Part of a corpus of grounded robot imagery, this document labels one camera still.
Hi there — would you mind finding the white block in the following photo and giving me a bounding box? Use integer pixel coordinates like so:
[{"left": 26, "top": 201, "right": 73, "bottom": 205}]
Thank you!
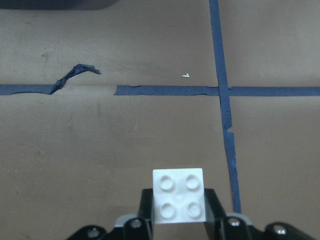
[{"left": 152, "top": 168, "right": 206, "bottom": 225}]

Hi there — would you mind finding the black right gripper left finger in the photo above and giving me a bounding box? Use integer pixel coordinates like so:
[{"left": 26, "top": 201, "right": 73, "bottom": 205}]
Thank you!
[{"left": 136, "top": 188, "right": 155, "bottom": 240}]

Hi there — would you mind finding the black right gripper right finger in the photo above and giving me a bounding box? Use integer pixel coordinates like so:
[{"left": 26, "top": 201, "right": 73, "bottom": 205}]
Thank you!
[{"left": 204, "top": 188, "right": 226, "bottom": 240}]

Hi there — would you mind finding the brown paper table cover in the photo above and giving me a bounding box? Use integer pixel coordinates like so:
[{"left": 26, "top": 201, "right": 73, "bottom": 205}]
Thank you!
[{"left": 0, "top": 0, "right": 320, "bottom": 240}]

